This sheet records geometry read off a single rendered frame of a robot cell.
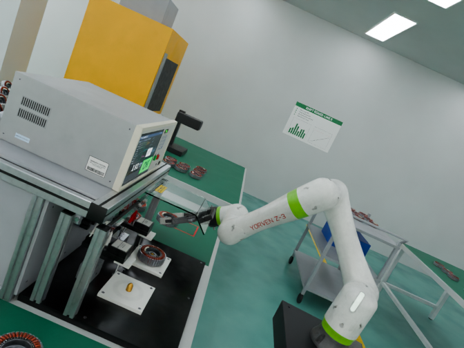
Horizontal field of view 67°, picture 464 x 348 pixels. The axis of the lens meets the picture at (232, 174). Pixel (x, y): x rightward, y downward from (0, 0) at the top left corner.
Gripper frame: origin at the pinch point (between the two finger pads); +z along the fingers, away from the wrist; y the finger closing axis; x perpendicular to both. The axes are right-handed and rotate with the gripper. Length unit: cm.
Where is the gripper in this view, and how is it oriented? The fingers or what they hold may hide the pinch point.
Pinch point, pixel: (168, 218)
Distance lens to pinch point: 174.5
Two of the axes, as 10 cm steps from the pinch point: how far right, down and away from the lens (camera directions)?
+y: 2.9, -0.7, 9.5
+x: -0.9, -9.9, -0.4
